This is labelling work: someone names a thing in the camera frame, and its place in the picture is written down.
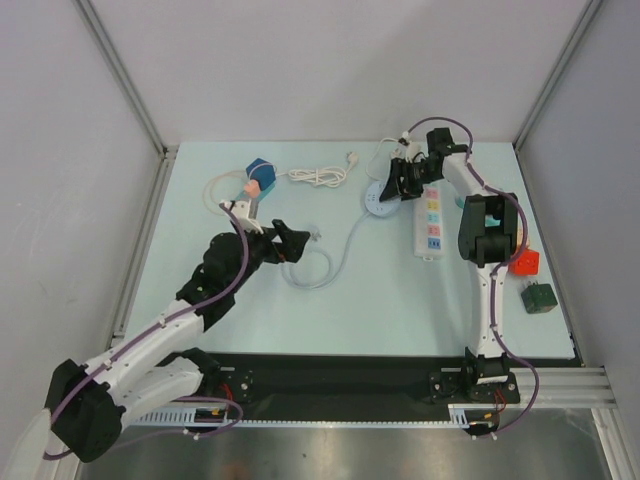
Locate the teal triangular power strip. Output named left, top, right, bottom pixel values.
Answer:
left=455, top=196, right=500, bottom=227

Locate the dark blue cube adapter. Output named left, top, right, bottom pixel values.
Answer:
left=245, top=158, right=276, bottom=191

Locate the white coiled power cord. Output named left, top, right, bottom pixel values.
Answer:
left=277, top=152, right=361, bottom=189

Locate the white slotted cable duct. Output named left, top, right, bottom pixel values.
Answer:
left=124, top=402, right=501, bottom=431

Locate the light blue power cord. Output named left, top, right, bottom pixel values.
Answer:
left=279, top=212, right=374, bottom=290

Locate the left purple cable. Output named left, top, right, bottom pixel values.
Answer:
left=41, top=202, right=251, bottom=461

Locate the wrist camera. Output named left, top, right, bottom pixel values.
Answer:
left=219, top=200, right=265, bottom=234
left=398, top=131, right=423, bottom=163

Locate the white power strip cord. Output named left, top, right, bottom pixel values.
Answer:
left=365, top=137, right=409, bottom=180

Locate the round light blue socket hub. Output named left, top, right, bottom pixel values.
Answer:
left=364, top=181, right=401, bottom=218

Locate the dark green cube adapter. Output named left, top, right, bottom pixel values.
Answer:
left=520, top=283, right=558, bottom=314

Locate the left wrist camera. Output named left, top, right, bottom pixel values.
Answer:
left=219, top=200, right=265, bottom=234

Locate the pink thin usb cable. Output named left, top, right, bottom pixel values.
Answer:
left=201, top=170, right=249, bottom=216

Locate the red cube plug adapter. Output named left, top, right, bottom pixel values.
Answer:
left=509, top=248, right=540, bottom=276

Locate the white multicolour power strip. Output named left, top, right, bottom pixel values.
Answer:
left=413, top=184, right=445, bottom=261

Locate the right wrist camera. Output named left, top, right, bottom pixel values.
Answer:
left=398, top=131, right=423, bottom=163

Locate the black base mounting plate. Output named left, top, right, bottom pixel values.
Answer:
left=200, top=353, right=521, bottom=423

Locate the pink small plug adapter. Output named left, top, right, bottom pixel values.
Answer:
left=243, top=180, right=262, bottom=199

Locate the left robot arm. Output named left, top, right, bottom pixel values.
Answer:
left=43, top=218, right=311, bottom=463

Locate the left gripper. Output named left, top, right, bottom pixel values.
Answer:
left=226, top=219, right=308, bottom=293

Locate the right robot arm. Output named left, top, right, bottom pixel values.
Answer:
left=379, top=128, right=526, bottom=401

